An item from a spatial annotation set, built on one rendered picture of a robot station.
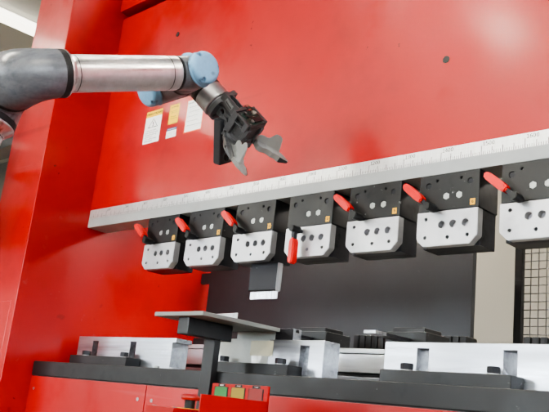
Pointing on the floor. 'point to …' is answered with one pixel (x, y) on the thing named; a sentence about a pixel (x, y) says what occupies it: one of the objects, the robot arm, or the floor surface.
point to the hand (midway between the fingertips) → (266, 171)
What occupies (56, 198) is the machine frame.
